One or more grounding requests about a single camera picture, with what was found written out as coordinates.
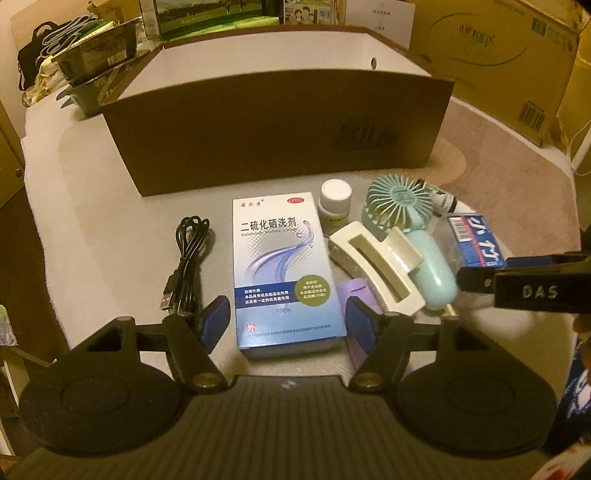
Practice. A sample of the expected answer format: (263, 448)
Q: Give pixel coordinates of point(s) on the black bag with straps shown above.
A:
(48, 39)

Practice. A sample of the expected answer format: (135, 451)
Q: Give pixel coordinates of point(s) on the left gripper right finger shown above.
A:
(385, 339)

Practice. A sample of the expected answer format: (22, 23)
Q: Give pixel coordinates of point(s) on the green milk carton box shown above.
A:
(161, 18)

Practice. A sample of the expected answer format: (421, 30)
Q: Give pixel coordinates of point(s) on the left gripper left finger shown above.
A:
(191, 340)

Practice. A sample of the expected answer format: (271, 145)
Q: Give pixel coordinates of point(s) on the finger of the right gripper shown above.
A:
(557, 283)
(480, 279)

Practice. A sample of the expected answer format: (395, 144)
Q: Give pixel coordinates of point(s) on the white printed box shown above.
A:
(391, 19)

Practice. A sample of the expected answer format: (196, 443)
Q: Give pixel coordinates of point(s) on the cream white hair claw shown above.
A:
(386, 265)

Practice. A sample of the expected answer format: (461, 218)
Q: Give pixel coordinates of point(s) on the small white pill bottle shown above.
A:
(334, 205)

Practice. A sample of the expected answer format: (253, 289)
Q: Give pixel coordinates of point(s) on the mint green handheld fan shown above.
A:
(395, 201)

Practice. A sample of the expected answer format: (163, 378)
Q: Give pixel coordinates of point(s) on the blue white medicine box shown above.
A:
(285, 298)

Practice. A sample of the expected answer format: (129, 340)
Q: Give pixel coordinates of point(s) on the clear floss pick box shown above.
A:
(466, 240)

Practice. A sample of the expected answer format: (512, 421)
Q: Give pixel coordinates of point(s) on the purple tube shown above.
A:
(355, 295)

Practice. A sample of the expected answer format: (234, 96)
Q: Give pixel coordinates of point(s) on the brown open cardboard box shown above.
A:
(274, 102)

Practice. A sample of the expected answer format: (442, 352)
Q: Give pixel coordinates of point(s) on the large tan cardboard carton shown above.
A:
(511, 59)

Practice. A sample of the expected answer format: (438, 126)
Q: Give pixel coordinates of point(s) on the dark spray bottle white cap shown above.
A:
(444, 202)

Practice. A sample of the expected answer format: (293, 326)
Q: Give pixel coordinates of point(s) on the dark plastic tray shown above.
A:
(92, 65)

